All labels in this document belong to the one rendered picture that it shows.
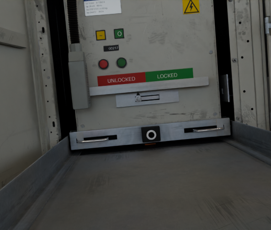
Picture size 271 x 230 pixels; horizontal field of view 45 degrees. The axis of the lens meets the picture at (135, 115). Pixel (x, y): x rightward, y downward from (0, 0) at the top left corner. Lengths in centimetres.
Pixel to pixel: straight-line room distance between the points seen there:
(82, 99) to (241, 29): 55
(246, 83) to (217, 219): 68
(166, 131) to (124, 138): 14
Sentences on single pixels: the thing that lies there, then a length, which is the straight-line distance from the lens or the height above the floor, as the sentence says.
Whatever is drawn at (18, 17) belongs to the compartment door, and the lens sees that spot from 107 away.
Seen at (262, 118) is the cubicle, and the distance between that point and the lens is 115.
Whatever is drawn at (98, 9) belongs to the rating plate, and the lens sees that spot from 113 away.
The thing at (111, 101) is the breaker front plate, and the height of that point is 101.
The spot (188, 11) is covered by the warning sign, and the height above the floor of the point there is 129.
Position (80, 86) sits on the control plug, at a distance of 99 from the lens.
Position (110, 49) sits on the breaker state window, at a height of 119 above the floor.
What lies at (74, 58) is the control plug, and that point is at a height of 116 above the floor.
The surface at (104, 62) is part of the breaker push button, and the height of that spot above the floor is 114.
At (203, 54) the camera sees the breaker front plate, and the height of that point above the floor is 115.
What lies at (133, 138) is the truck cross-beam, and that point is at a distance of 109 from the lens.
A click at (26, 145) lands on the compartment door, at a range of 102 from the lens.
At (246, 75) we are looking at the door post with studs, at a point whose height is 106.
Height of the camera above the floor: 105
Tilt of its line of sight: 5 degrees down
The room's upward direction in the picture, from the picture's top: 5 degrees counter-clockwise
